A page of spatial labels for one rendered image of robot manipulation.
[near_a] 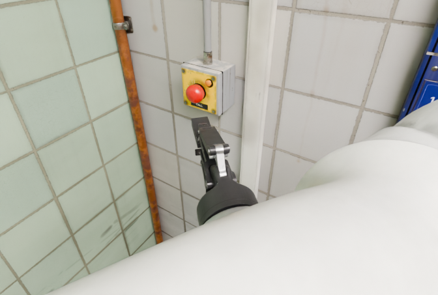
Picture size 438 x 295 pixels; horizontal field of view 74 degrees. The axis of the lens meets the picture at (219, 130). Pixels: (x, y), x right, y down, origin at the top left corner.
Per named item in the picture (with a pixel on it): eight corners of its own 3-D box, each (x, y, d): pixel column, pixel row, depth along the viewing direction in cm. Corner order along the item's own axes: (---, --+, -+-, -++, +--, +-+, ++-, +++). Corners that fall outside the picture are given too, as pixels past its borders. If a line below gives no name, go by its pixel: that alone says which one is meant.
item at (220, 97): (200, 94, 73) (198, 54, 67) (234, 104, 68) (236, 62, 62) (181, 106, 67) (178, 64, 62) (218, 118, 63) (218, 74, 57)
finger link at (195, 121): (197, 144, 46) (197, 140, 46) (191, 122, 52) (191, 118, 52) (216, 142, 47) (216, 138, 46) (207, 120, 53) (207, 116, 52)
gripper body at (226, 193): (199, 209, 30) (188, 154, 37) (202, 257, 35) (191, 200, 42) (268, 197, 31) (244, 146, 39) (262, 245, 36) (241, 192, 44)
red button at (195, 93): (193, 96, 65) (193, 79, 63) (208, 100, 63) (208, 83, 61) (184, 102, 62) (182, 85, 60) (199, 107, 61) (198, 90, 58)
